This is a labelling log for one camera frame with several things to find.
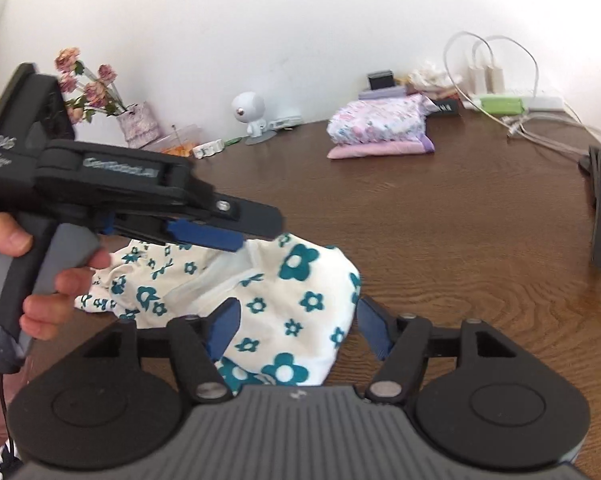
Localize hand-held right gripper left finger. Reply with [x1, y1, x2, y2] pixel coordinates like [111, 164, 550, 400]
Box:
[83, 297, 242, 402]

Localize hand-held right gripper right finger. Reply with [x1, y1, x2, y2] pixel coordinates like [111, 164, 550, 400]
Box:
[355, 296, 519, 403]

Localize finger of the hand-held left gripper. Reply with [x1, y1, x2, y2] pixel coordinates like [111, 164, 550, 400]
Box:
[100, 212, 244, 253]
[123, 190, 286, 242]

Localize cream floral pants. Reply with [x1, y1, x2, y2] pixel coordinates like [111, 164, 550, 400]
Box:
[74, 232, 364, 396]

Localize person's left hand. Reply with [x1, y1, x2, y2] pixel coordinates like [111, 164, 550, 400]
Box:
[0, 211, 112, 342]

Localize lilac knitted vase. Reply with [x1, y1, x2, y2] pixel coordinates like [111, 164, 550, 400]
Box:
[116, 101, 161, 150]

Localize clear container with orange food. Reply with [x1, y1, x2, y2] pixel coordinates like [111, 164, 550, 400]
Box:
[158, 124, 204, 157]

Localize pink rose bouquet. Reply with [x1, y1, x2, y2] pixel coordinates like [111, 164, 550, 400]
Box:
[54, 47, 130, 125]

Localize white robot figure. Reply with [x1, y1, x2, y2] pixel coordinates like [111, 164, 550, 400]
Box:
[231, 91, 281, 147]

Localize plain pink folded garment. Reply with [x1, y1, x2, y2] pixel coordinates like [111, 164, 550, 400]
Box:
[327, 140, 426, 161]

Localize pink floral folded garment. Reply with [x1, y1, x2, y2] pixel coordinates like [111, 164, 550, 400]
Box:
[328, 94, 439, 143]

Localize lilac tin box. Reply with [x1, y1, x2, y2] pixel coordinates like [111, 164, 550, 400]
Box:
[359, 87, 407, 101]

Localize black power adapter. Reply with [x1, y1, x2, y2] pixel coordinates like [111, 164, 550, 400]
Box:
[367, 70, 395, 92]

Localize crumpled white tissue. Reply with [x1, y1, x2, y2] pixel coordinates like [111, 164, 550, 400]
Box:
[408, 62, 456, 95]

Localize white power strip with chargers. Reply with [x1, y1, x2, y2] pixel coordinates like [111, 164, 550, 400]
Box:
[443, 31, 581, 161]

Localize green plastic case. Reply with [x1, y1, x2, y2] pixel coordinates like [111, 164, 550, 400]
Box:
[478, 96, 525, 115]

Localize black cable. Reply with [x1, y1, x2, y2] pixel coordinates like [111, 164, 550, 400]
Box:
[0, 372, 21, 471]

